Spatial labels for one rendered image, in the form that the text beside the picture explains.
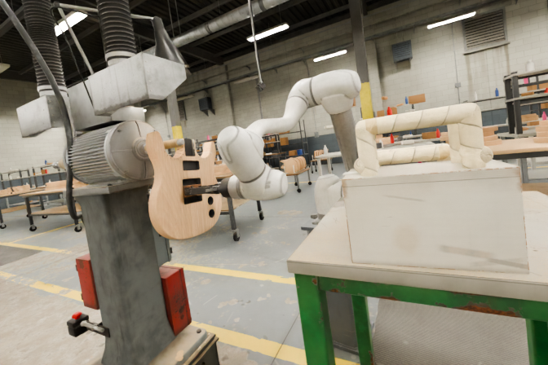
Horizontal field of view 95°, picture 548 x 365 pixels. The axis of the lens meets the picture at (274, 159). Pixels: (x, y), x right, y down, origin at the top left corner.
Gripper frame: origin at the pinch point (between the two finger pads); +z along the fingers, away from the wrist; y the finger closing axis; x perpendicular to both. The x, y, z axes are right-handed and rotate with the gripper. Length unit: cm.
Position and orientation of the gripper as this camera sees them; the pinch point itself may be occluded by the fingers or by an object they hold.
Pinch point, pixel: (193, 190)
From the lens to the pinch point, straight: 107.9
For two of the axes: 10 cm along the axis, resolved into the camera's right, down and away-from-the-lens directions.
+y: 4.6, 0.0, 8.9
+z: -8.8, 1.1, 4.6
